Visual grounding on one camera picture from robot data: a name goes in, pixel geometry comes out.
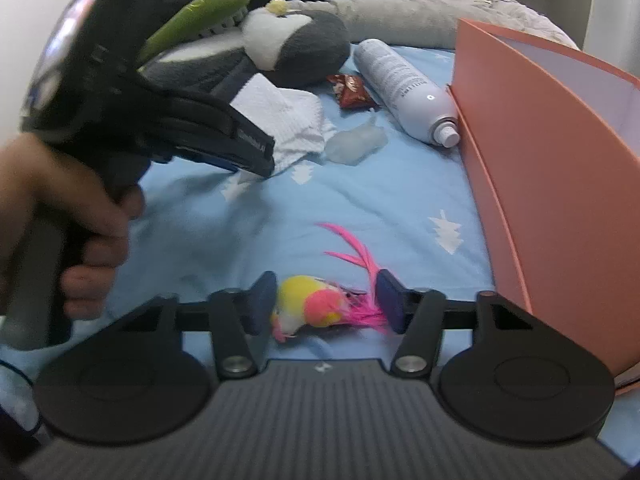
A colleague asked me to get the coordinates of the pink feather bird toy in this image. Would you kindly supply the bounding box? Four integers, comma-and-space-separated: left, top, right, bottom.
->
270, 222, 397, 344

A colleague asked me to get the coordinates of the translucent plastic bag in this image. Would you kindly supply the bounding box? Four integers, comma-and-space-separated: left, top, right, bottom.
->
324, 114, 389, 166

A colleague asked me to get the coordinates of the white spray can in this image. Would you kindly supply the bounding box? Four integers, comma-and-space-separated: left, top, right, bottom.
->
353, 38, 461, 149

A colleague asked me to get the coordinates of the grey wall cabinet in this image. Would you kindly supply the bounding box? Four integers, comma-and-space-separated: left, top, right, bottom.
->
502, 0, 640, 57

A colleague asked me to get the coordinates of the long green plush toy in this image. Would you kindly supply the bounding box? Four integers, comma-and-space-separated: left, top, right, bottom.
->
137, 0, 254, 67

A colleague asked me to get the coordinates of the dark red snack packet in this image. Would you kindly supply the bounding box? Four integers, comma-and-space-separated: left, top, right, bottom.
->
327, 73, 379, 110

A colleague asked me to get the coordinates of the grey penguin plush toy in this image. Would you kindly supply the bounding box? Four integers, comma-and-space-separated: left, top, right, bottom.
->
142, 0, 351, 97

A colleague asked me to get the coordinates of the white cloth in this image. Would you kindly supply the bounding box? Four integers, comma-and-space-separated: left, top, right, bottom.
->
230, 72, 337, 174

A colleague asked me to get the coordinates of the orange cardboard box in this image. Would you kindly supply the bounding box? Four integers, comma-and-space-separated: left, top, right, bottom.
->
450, 17, 640, 397

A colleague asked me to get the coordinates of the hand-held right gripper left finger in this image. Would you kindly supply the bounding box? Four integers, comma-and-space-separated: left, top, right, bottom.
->
113, 270, 278, 381

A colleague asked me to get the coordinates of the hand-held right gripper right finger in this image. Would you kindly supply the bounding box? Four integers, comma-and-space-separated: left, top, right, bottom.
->
376, 268, 538, 380

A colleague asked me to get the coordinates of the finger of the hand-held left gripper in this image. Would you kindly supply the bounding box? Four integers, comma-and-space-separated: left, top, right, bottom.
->
149, 88, 277, 179

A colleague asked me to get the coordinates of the person's left hand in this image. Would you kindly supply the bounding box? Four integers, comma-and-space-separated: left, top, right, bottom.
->
0, 132, 147, 320

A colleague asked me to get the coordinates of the grey duvet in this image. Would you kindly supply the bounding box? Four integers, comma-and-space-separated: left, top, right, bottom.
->
285, 0, 582, 52

